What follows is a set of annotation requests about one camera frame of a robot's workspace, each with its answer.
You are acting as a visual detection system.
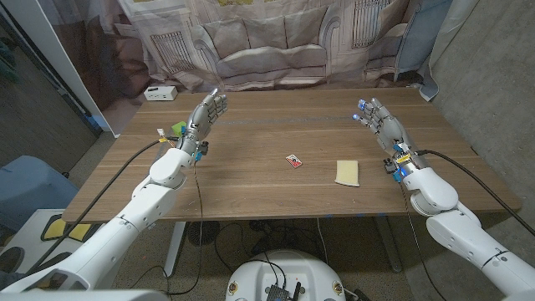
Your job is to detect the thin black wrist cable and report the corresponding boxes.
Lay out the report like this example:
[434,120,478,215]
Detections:
[399,181,438,301]
[125,161,206,298]

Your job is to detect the black floor cable tangle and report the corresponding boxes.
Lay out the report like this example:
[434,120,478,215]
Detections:
[215,219,329,273]

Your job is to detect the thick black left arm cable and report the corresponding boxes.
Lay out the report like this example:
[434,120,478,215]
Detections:
[24,136,181,273]

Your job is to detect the grey table leg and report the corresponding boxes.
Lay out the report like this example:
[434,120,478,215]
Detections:
[374,216,403,273]

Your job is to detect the thin black left wrist cable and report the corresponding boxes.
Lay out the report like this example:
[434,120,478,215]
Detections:
[125,161,206,298]

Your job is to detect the white floor platform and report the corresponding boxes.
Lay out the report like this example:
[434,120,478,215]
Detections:
[0,208,105,289]

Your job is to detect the pale grey hanging cloth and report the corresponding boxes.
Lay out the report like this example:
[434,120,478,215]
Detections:
[420,0,477,102]

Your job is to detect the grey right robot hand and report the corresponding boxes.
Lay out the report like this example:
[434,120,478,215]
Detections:
[352,97,419,166]

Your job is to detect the black round floor fan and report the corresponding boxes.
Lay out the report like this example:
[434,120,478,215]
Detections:
[186,220,221,247]

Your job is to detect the white partition panel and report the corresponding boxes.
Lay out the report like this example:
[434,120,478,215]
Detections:
[0,0,122,138]

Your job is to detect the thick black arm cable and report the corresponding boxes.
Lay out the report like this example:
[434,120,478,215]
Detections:
[415,149,535,237]
[24,136,181,273]

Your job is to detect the pale yellow sponge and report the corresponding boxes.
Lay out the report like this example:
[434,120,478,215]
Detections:
[334,160,360,187]

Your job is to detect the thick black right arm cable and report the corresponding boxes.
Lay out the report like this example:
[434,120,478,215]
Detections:
[415,149,535,237]

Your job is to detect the white power strip box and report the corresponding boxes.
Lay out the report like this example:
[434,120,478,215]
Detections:
[143,85,179,102]

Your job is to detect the white table leg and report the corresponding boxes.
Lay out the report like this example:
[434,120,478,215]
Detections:
[163,221,187,275]

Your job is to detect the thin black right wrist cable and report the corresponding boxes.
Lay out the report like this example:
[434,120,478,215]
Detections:
[399,181,438,301]

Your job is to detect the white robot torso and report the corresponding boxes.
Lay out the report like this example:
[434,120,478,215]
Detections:
[225,249,347,301]

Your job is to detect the blue upholstered chair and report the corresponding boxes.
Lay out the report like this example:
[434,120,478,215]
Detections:
[0,155,80,229]

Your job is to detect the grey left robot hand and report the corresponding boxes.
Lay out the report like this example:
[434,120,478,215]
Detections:
[177,88,229,156]

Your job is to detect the yellow pad with black rim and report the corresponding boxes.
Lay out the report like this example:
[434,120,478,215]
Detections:
[40,214,94,242]

